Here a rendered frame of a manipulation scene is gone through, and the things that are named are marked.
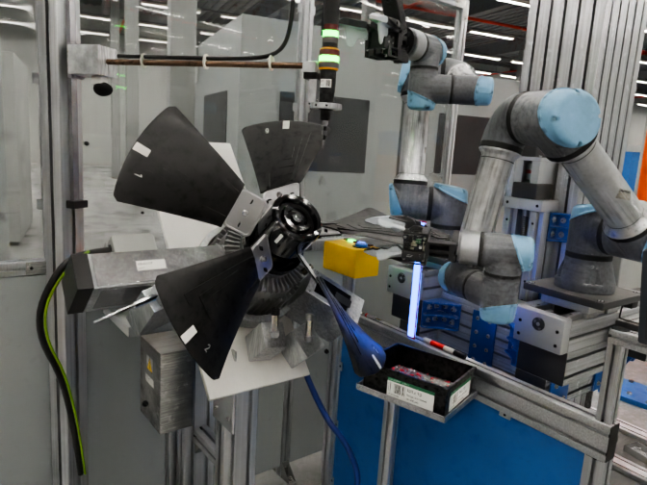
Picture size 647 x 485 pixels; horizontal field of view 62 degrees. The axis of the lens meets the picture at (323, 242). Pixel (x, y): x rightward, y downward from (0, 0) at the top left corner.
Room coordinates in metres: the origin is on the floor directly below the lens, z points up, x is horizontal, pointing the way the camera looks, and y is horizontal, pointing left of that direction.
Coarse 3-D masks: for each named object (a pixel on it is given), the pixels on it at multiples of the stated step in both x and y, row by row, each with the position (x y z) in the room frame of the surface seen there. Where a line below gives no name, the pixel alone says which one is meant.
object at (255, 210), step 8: (248, 192) 1.13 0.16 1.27; (240, 200) 1.13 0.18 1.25; (248, 200) 1.13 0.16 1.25; (256, 200) 1.13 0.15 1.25; (264, 200) 1.14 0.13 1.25; (232, 208) 1.12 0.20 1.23; (240, 208) 1.13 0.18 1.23; (248, 208) 1.13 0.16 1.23; (256, 208) 1.13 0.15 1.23; (264, 208) 1.14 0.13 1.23; (232, 216) 1.13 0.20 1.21; (240, 216) 1.13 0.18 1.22; (248, 216) 1.13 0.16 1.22; (256, 216) 1.14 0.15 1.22; (224, 224) 1.12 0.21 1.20; (232, 224) 1.13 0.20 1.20; (240, 224) 1.13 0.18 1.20; (248, 224) 1.13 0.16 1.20; (240, 232) 1.13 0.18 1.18; (248, 232) 1.13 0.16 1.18
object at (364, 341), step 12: (324, 288) 1.06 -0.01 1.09; (336, 300) 1.08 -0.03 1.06; (336, 312) 1.02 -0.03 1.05; (348, 324) 1.03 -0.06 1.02; (348, 336) 0.99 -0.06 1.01; (360, 336) 1.06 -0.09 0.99; (348, 348) 0.97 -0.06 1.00; (360, 348) 1.01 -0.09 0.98; (372, 348) 1.08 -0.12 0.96; (360, 360) 0.98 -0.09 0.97; (372, 360) 1.02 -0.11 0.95; (384, 360) 1.09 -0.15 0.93; (360, 372) 0.95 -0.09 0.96; (372, 372) 0.99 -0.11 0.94
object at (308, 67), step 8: (304, 64) 1.21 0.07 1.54; (312, 64) 1.21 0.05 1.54; (304, 72) 1.21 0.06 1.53; (312, 72) 1.20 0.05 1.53; (312, 80) 1.21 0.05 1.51; (312, 88) 1.20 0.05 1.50; (312, 96) 1.20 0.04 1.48; (312, 104) 1.19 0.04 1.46; (320, 104) 1.18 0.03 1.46; (328, 104) 1.18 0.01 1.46; (336, 104) 1.18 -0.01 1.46
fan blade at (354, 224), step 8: (368, 208) 1.43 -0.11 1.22; (352, 216) 1.36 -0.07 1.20; (360, 216) 1.36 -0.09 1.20; (368, 216) 1.37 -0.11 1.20; (376, 216) 1.38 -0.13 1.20; (328, 224) 1.26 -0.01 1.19; (336, 224) 1.26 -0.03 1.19; (344, 224) 1.26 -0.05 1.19; (352, 224) 1.27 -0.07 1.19; (360, 224) 1.27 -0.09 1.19; (368, 224) 1.29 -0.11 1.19; (376, 224) 1.30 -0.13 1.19; (344, 232) 1.19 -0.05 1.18; (352, 232) 1.20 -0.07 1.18; (360, 232) 1.22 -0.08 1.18; (368, 232) 1.23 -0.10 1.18; (376, 232) 1.25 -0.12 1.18; (384, 232) 1.26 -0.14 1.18; (392, 232) 1.28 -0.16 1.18; (400, 232) 1.30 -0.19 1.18; (384, 240) 1.22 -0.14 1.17; (392, 240) 1.23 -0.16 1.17; (400, 240) 1.25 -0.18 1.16
